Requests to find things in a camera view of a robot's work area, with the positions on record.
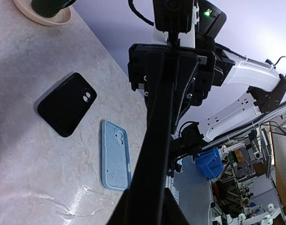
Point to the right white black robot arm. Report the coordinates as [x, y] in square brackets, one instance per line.
[265, 87]

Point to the light blue phone case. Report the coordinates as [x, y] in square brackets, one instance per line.
[115, 157]

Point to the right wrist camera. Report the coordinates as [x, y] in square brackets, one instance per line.
[175, 22]

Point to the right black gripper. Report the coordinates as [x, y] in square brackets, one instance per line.
[191, 72]

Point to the black mug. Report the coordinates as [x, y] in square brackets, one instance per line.
[49, 8]

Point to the front aluminium rail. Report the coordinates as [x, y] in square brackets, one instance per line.
[172, 187]

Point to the blue plastic storage bin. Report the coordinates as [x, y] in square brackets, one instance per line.
[209, 163]

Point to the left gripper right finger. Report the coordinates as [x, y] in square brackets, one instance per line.
[172, 214]

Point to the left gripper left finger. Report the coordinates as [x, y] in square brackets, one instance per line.
[123, 210]

